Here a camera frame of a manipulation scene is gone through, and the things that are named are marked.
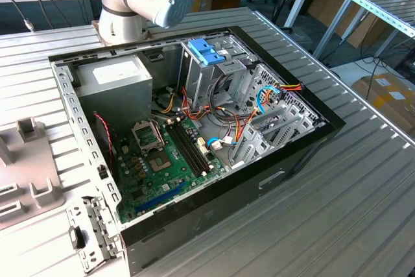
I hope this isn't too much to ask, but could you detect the orange yellow red power wire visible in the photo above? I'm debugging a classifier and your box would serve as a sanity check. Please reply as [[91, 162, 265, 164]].
[[233, 82, 303, 145]]

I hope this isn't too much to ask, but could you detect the metal disk bay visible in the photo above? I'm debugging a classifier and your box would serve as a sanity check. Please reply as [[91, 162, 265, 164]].
[[228, 62, 327, 171]]

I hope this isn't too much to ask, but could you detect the white motherboard socket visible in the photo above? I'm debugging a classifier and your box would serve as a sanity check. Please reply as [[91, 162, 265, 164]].
[[196, 137, 211, 157]]

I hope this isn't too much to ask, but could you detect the black RAM slot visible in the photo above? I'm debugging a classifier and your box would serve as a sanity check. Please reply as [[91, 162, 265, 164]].
[[168, 122, 200, 176], [174, 121, 208, 176], [178, 121, 211, 176], [171, 122, 204, 176]]

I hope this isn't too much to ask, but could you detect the metal drive cage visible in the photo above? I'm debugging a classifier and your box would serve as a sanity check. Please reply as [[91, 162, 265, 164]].
[[176, 34, 260, 112]]

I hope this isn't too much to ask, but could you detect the green motherboard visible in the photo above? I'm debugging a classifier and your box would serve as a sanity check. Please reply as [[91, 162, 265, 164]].
[[113, 116, 228, 224]]

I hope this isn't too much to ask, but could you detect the metal socket cover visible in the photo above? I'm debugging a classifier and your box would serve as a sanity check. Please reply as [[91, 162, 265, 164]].
[[131, 119, 163, 155]]

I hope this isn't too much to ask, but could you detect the CPU socket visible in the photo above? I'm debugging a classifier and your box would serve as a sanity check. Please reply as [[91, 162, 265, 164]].
[[147, 151, 172, 175]]

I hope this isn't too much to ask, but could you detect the blue plastic drive latch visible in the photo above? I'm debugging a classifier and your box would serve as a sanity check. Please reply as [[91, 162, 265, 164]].
[[187, 38, 226, 67]]

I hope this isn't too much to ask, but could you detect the blue expansion slot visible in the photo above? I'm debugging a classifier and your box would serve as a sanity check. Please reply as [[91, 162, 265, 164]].
[[134, 182, 188, 213]]

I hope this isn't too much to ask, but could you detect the grey power supply unit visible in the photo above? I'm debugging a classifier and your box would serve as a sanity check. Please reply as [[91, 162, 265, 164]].
[[73, 53, 154, 132]]

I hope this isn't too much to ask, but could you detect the open black PC case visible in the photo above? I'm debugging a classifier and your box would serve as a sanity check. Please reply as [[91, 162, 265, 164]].
[[47, 25, 347, 277]]

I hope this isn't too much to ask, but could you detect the black case lock tab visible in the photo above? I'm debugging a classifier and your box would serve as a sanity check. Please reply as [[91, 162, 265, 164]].
[[69, 226, 87, 249]]

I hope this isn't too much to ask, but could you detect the large brown cardboard box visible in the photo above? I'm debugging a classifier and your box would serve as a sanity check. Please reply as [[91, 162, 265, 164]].
[[351, 74, 415, 141]]

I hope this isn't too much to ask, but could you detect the grey parts rack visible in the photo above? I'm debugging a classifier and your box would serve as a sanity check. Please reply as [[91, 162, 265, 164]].
[[0, 117, 67, 229]]

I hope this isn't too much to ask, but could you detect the orange red wire bundle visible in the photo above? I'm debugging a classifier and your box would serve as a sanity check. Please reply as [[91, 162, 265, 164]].
[[180, 87, 213, 123]]

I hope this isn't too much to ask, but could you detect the blue data wire white label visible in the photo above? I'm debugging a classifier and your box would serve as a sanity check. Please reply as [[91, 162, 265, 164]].
[[207, 136, 235, 151]]

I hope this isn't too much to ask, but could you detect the black cable loop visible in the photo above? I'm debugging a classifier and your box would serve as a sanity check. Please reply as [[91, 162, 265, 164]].
[[209, 74, 249, 123]]

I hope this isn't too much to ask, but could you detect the yellow orange wire bundle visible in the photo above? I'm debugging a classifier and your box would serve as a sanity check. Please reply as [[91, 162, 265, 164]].
[[154, 92, 178, 115]]

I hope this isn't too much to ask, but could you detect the red black fan wire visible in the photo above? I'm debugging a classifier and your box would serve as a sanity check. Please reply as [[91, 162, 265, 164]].
[[93, 111, 117, 169]]

